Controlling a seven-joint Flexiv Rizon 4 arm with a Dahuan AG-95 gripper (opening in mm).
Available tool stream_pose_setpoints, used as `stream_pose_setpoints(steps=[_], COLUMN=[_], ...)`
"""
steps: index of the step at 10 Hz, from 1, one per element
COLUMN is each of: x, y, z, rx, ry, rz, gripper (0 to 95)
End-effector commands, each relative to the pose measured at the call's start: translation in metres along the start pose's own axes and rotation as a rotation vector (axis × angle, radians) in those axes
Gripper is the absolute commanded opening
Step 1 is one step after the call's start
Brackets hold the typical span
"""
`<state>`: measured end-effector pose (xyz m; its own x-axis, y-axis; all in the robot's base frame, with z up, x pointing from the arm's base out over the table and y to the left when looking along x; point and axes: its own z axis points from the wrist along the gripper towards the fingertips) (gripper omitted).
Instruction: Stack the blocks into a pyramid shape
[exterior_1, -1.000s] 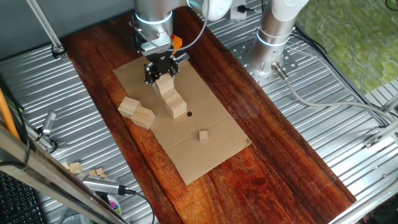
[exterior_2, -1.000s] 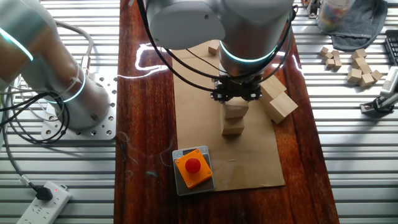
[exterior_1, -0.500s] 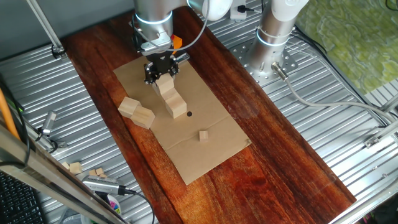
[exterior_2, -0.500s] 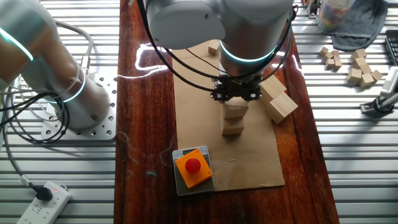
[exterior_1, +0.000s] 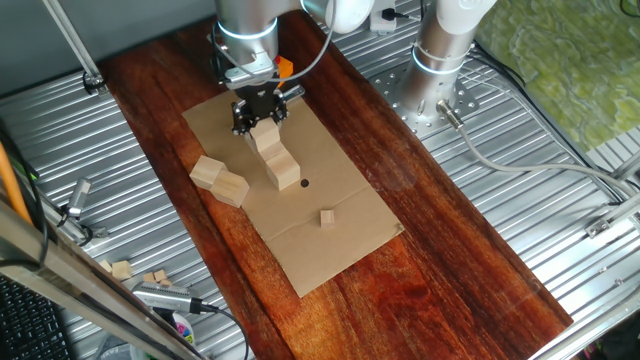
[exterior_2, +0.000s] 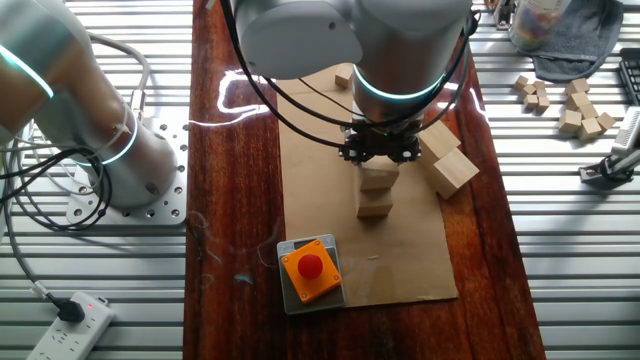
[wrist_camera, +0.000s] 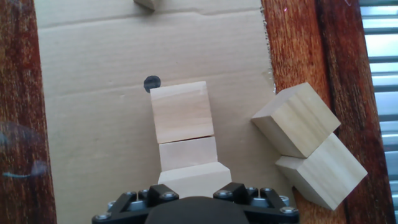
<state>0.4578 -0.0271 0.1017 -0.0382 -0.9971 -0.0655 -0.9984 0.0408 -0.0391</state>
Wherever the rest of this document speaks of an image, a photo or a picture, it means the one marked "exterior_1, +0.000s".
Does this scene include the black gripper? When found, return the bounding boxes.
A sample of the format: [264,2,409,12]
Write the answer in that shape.
[230,83,291,137]

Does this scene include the large wooden cube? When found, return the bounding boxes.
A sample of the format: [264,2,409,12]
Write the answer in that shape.
[248,117,282,154]
[209,169,251,209]
[188,154,228,191]
[264,148,302,192]
[258,141,288,163]

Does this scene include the orange emergency stop button box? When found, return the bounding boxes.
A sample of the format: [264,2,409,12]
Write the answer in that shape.
[273,54,295,89]

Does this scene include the brown cardboard sheet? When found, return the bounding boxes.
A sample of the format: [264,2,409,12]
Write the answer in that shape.
[182,84,405,299]

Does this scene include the white power strip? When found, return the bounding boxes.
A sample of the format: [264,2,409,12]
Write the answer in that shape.
[369,6,399,36]

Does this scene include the thin metal stand rod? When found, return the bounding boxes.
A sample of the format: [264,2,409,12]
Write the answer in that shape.
[41,0,109,97]

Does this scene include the silver robot mounting plate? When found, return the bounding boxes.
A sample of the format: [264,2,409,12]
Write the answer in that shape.
[370,63,481,140]

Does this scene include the reddish brown wooden board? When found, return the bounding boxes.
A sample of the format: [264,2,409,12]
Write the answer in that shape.
[97,0,575,360]

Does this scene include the orange tube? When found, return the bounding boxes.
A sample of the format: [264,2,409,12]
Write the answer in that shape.
[0,141,32,226]

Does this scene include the black keyboard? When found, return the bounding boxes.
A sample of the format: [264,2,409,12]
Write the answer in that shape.
[0,276,76,360]

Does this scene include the silver camera mount bracket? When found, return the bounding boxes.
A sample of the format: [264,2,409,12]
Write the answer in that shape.
[222,60,279,92]

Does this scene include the light grey arm cable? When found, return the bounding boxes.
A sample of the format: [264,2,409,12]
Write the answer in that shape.
[214,0,337,84]

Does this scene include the power cord with black plug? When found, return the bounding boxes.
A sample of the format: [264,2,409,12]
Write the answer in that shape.
[380,6,420,24]

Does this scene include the grey cable with metal connector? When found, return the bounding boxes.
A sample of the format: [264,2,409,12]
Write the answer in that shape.
[435,98,640,197]

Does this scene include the silver camera on stand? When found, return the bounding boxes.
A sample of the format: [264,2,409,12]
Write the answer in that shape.
[66,177,94,220]

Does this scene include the black camera cable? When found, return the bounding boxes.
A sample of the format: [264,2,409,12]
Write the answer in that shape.
[188,298,251,360]

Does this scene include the metal camera stand bracket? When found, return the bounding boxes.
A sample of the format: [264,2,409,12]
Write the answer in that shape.
[37,197,110,247]

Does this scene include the silver ridged camera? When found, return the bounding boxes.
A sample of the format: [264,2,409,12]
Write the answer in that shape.
[131,280,204,316]

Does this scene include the aluminium frame beam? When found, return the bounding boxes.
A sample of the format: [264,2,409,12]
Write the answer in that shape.
[0,197,209,360]

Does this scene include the aluminium profile rail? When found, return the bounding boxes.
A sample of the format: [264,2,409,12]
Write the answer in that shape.
[583,192,640,240]
[609,149,640,182]

